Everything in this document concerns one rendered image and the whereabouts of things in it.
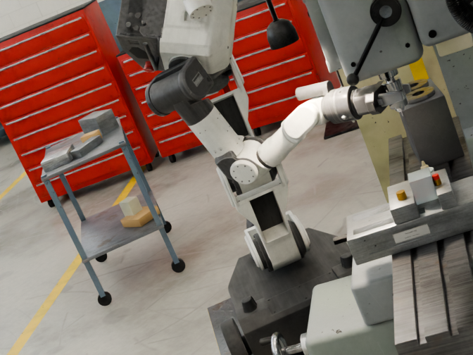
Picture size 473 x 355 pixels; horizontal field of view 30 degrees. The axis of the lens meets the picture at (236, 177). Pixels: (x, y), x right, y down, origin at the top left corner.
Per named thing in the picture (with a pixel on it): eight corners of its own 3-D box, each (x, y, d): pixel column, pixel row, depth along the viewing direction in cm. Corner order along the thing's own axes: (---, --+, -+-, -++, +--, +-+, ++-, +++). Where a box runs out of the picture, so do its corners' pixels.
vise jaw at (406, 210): (395, 225, 204) (389, 210, 203) (391, 201, 218) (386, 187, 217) (420, 217, 202) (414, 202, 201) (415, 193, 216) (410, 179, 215)
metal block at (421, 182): (417, 205, 206) (409, 182, 205) (414, 195, 212) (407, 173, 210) (438, 198, 205) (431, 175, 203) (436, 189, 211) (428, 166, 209)
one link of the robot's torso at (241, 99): (230, 194, 293) (174, 63, 284) (278, 172, 294) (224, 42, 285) (235, 203, 278) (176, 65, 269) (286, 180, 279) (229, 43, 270)
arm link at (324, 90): (339, 126, 222) (300, 134, 229) (357, 115, 230) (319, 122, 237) (326, 83, 220) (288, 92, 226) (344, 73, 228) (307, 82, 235)
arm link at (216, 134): (229, 194, 245) (181, 134, 236) (240, 166, 255) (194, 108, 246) (262, 179, 239) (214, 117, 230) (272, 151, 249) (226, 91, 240)
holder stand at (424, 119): (423, 170, 247) (400, 106, 241) (411, 148, 268) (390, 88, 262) (464, 156, 245) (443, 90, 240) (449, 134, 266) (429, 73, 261)
